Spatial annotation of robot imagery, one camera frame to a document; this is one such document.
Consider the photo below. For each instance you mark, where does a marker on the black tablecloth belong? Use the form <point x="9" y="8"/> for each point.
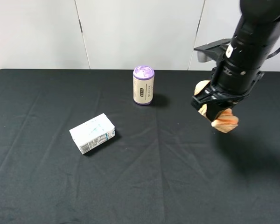
<point x="165" y="164"/>

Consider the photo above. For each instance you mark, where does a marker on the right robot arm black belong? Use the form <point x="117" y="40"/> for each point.
<point x="239" y="59"/>

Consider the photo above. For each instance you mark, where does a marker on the ridged yellow bread loaf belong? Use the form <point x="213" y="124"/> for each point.
<point x="226" y="121"/>

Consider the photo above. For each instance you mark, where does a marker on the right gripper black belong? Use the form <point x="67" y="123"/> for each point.
<point x="228" y="85"/>

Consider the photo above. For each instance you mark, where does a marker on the purple-capped beige roll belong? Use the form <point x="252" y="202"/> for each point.
<point x="143" y="85"/>

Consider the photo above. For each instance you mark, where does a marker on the white milk carton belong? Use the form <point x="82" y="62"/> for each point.
<point x="92" y="133"/>

